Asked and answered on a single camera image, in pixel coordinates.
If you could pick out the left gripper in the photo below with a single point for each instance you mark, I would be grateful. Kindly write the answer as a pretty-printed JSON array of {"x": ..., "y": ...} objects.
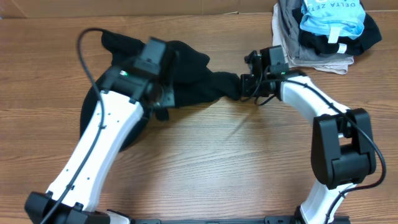
[{"x": 166, "y": 96}]

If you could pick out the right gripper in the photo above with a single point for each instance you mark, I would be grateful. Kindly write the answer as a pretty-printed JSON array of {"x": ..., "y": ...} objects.
[{"x": 245, "y": 89}]

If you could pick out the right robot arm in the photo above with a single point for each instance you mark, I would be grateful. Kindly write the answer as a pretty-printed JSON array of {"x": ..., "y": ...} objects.
[{"x": 342, "y": 153}]

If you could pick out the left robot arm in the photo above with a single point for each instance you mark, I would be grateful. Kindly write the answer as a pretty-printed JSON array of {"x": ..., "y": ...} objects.
[{"x": 141, "y": 82}]

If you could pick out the grey folded garment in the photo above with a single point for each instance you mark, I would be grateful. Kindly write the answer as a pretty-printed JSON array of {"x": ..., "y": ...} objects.
[{"x": 299, "y": 54}]

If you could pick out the beige folded garment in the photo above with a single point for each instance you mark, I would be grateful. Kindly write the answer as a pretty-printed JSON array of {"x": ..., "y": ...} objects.
[{"x": 278, "y": 39}]

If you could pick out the light blue folded shirt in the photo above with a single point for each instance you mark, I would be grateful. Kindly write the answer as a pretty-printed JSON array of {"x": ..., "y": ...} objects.
[{"x": 333, "y": 18}]

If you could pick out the black folded garment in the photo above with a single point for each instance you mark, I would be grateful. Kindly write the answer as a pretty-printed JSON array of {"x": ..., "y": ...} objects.
[{"x": 321, "y": 44}]

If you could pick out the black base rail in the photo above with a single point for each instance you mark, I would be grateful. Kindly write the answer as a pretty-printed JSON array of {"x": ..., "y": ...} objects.
[{"x": 211, "y": 221}]

